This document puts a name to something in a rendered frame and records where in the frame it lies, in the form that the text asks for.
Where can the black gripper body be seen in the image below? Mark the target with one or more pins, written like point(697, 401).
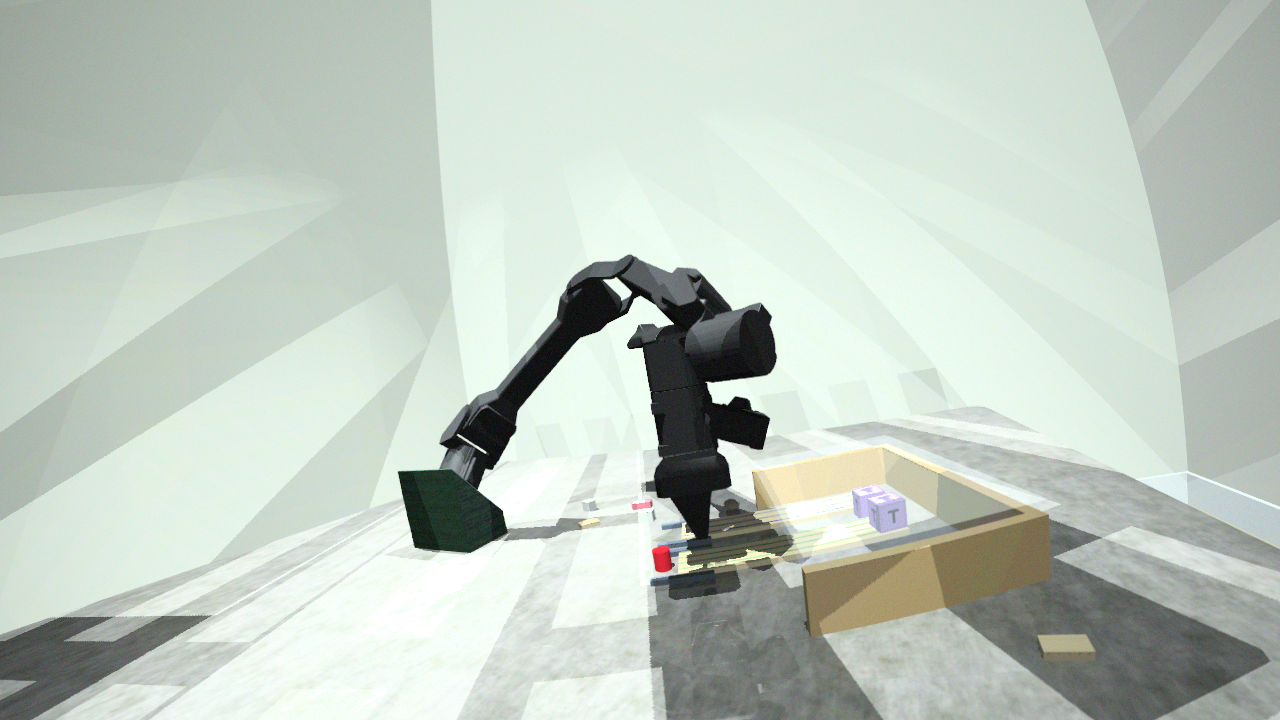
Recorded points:
point(687, 466)

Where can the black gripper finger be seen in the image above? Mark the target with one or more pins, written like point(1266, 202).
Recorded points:
point(695, 510)

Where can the red cylinder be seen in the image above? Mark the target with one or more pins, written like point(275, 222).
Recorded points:
point(662, 559)

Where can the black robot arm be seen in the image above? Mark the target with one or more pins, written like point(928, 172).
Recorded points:
point(708, 342)

